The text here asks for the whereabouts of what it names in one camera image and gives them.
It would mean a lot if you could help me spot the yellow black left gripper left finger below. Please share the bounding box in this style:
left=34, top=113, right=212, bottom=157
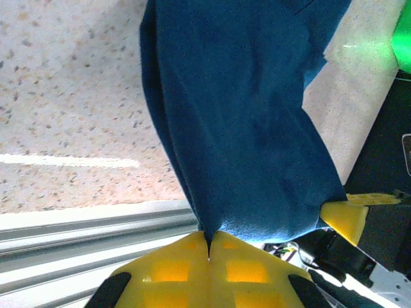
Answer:
left=85, top=231, right=211, bottom=308

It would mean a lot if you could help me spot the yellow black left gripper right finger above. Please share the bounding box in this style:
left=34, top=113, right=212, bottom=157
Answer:
left=209, top=232, right=331, bottom=308

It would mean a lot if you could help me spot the navy blue t-shirt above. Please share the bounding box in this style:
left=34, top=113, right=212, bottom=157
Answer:
left=138, top=0, right=354, bottom=246

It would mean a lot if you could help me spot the green plastic basket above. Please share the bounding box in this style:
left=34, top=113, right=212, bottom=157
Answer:
left=390, top=8, right=411, bottom=74

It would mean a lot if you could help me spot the aluminium frame rail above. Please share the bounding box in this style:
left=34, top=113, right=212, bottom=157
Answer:
left=0, top=198, right=206, bottom=308

